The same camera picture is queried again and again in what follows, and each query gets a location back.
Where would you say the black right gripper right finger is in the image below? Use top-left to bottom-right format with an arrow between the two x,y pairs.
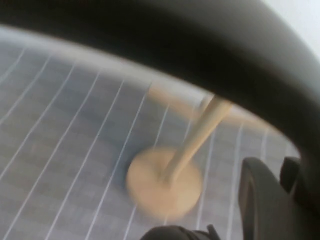
196,224 -> 220,240

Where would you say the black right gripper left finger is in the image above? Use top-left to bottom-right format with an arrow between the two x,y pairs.
142,224 -> 199,240

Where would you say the black over-ear headphones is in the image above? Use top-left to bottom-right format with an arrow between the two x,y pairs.
0,0 -> 320,240

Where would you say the light wooden headphone stand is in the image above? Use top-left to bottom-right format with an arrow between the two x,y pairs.
125,83 -> 279,223

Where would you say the grey white-grid tablecloth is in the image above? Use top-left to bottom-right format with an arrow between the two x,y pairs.
0,26 -> 305,240

